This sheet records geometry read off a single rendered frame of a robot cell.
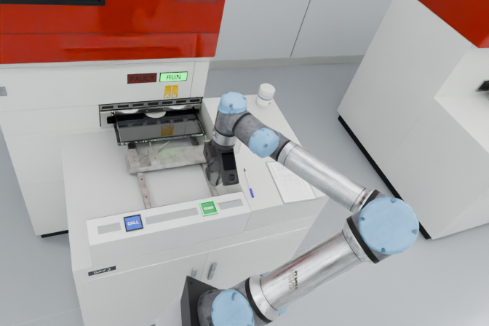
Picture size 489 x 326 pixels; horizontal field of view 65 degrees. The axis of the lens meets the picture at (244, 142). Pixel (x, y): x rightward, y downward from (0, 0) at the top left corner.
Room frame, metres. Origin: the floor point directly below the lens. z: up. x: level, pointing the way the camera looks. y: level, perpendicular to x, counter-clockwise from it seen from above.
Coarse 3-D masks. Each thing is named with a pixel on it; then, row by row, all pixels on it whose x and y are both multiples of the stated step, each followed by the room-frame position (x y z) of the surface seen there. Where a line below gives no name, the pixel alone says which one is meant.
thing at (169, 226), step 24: (240, 192) 0.91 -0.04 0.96; (120, 216) 0.67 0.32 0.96; (144, 216) 0.69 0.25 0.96; (168, 216) 0.72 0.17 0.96; (192, 216) 0.75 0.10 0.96; (216, 216) 0.78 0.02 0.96; (240, 216) 0.82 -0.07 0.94; (96, 240) 0.56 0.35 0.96; (120, 240) 0.59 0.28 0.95; (144, 240) 0.63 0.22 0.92; (168, 240) 0.68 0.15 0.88; (192, 240) 0.73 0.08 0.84; (96, 264) 0.55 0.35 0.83
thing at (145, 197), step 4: (136, 148) 1.06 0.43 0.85; (140, 172) 0.94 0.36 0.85; (140, 176) 0.93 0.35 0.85; (140, 180) 0.91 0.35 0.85; (144, 180) 0.91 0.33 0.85; (140, 184) 0.89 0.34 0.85; (144, 184) 0.90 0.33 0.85; (140, 188) 0.88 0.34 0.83; (144, 188) 0.88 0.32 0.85; (144, 192) 0.86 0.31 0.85; (144, 196) 0.84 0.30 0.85; (148, 196) 0.85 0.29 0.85; (144, 200) 0.83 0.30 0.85; (148, 200) 0.83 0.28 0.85; (144, 204) 0.82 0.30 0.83; (148, 204) 0.81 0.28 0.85
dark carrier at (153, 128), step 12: (120, 120) 1.14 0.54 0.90; (132, 120) 1.16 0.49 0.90; (144, 120) 1.18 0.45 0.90; (156, 120) 1.21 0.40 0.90; (168, 120) 1.23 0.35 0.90; (180, 120) 1.25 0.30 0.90; (192, 120) 1.27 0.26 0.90; (120, 132) 1.07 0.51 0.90; (132, 132) 1.09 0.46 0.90; (144, 132) 1.11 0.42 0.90; (156, 132) 1.13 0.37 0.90; (168, 132) 1.16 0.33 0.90; (180, 132) 1.18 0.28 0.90; (192, 132) 1.20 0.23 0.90
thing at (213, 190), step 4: (192, 140) 1.21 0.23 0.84; (196, 140) 1.21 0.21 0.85; (192, 144) 1.20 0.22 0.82; (196, 144) 1.19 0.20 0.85; (200, 164) 1.10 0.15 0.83; (204, 164) 1.08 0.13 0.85; (204, 168) 1.07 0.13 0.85; (204, 172) 1.05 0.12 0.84; (204, 176) 1.04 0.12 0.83; (208, 180) 1.01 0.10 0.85; (208, 184) 1.00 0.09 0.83; (212, 188) 0.97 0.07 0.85; (216, 188) 0.98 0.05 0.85; (212, 192) 0.96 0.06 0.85; (216, 192) 0.96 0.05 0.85
